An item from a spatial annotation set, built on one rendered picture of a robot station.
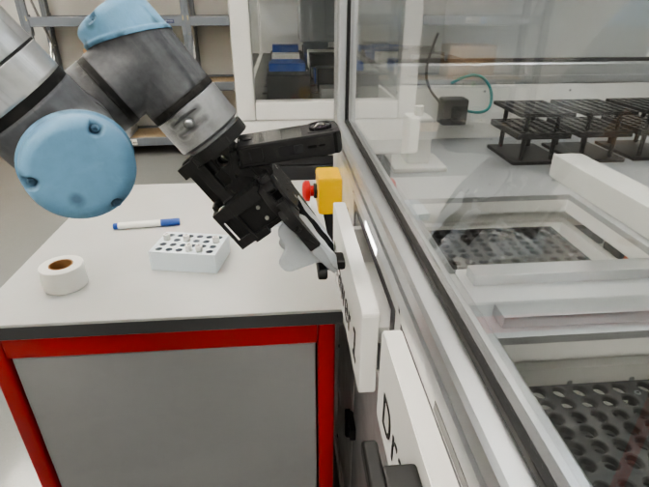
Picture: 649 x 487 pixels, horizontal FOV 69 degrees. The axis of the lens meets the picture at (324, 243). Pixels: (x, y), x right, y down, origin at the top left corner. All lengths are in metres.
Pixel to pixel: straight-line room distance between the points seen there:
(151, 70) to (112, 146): 0.16
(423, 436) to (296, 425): 0.61
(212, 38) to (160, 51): 4.21
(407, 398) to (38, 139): 0.31
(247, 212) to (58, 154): 0.24
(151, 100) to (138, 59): 0.04
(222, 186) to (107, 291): 0.40
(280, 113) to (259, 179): 0.83
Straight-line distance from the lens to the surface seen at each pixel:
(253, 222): 0.54
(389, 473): 0.36
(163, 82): 0.50
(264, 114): 1.35
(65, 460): 1.08
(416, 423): 0.37
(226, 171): 0.54
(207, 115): 0.50
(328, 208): 0.89
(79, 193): 0.37
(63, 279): 0.89
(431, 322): 0.36
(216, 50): 4.72
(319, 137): 0.51
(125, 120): 0.51
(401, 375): 0.40
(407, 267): 0.42
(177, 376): 0.88
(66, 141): 0.36
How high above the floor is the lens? 1.20
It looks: 27 degrees down
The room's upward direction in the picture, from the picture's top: straight up
